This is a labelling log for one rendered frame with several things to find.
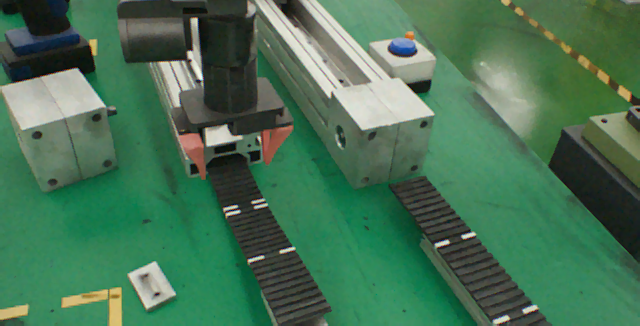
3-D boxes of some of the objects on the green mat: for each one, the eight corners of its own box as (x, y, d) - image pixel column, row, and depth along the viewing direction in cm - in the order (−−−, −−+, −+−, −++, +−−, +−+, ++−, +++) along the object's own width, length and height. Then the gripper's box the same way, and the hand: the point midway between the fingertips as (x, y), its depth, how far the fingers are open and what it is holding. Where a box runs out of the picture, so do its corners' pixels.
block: (437, 169, 74) (451, 110, 68) (354, 190, 70) (362, 129, 64) (403, 131, 81) (414, 74, 75) (325, 148, 76) (330, 89, 70)
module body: (389, 134, 80) (397, 83, 74) (325, 148, 76) (330, 96, 71) (232, -54, 136) (230, -91, 131) (191, -51, 132) (188, -88, 127)
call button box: (430, 91, 89) (438, 56, 85) (377, 101, 86) (382, 66, 82) (405, 67, 95) (411, 33, 91) (354, 76, 92) (358, 42, 88)
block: (137, 161, 72) (125, 100, 66) (43, 194, 66) (21, 129, 60) (109, 122, 78) (96, 62, 72) (21, 149, 72) (-1, 86, 66)
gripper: (175, 79, 52) (190, 199, 62) (297, 60, 56) (293, 175, 66) (160, 46, 57) (177, 162, 66) (274, 30, 61) (273, 142, 71)
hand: (234, 163), depth 66 cm, fingers open, 8 cm apart
